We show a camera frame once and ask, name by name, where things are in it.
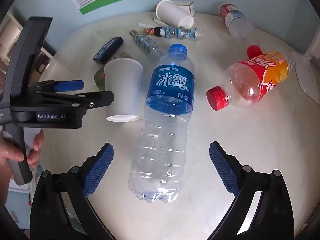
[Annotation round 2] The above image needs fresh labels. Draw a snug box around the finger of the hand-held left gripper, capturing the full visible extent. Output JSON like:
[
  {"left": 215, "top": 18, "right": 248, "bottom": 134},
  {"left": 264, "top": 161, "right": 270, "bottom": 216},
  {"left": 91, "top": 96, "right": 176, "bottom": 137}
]
[
  {"left": 35, "top": 91, "right": 115, "bottom": 116},
  {"left": 29, "top": 80, "right": 85, "bottom": 93}
]

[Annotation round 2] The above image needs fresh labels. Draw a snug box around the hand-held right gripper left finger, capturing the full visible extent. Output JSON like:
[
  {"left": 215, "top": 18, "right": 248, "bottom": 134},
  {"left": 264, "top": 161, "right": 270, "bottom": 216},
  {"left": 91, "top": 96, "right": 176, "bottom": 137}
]
[{"left": 29, "top": 142, "right": 118, "bottom": 240}]

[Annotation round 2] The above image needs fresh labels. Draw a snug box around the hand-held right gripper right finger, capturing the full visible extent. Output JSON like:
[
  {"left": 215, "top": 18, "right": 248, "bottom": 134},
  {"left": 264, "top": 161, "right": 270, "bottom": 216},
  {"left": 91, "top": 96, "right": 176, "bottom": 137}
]
[{"left": 209, "top": 141, "right": 293, "bottom": 240}]

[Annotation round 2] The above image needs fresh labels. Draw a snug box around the upturned white paper cup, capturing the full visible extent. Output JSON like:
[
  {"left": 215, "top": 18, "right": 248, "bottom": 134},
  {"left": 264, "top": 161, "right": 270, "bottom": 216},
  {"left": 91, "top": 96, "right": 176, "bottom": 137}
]
[{"left": 103, "top": 57, "right": 144, "bottom": 123}]

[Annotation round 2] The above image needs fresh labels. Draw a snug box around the large blue label water bottle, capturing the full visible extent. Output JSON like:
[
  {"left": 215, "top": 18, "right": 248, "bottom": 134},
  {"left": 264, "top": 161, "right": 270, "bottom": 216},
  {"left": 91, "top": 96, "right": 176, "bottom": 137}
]
[{"left": 128, "top": 44, "right": 196, "bottom": 202}]

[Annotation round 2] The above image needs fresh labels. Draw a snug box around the small clear ribbed bottle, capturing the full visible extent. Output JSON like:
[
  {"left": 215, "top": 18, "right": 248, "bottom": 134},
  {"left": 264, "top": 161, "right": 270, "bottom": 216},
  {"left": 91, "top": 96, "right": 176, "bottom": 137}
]
[{"left": 129, "top": 29, "right": 166, "bottom": 61}]

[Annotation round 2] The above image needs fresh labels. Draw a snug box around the red white label plastic bottle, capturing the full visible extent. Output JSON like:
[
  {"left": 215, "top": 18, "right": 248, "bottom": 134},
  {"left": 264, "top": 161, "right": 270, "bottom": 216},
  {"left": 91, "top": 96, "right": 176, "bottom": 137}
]
[{"left": 219, "top": 3, "right": 253, "bottom": 38}]

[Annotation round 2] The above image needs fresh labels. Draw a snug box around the person's left hand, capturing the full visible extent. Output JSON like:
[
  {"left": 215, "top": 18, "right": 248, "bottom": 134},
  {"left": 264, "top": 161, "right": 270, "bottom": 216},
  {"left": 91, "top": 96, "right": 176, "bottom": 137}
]
[{"left": 0, "top": 129, "right": 45, "bottom": 203}]

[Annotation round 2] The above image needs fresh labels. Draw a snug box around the green packet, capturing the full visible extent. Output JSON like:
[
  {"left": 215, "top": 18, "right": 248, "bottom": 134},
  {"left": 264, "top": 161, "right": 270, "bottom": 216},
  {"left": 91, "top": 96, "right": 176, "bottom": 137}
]
[{"left": 94, "top": 66, "right": 107, "bottom": 91}]

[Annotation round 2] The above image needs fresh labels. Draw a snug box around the white shelf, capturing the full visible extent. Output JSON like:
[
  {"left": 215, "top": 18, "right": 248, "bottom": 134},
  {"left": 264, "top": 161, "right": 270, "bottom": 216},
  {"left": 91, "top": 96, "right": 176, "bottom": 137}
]
[{"left": 0, "top": 11, "right": 60, "bottom": 85}]

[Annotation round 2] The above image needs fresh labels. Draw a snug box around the dark blue box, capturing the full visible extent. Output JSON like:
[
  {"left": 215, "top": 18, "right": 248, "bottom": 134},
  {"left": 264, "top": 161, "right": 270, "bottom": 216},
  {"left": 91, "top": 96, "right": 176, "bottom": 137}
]
[{"left": 93, "top": 37, "right": 124, "bottom": 65}]

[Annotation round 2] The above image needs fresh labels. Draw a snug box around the orange red label plastic bottle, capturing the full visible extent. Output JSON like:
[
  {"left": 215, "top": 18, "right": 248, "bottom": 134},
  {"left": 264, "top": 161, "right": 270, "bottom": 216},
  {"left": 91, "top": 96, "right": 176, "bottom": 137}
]
[{"left": 206, "top": 51, "right": 296, "bottom": 111}]

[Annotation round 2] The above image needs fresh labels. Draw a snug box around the small cartoon label ribbed bottle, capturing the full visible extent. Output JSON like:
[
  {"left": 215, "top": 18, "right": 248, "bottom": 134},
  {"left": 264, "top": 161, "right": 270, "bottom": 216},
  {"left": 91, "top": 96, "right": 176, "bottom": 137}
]
[{"left": 142, "top": 26, "right": 204, "bottom": 42}]

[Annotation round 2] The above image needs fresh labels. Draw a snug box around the loose red bottle cap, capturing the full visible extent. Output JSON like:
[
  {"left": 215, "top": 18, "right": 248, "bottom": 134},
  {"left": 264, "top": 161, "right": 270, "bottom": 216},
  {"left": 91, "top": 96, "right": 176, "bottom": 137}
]
[{"left": 246, "top": 44, "right": 263, "bottom": 59}]

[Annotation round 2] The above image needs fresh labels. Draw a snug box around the small white carton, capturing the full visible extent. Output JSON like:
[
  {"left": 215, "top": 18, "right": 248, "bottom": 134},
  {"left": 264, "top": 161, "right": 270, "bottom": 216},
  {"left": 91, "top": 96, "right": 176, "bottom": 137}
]
[{"left": 175, "top": 1, "right": 195, "bottom": 15}]

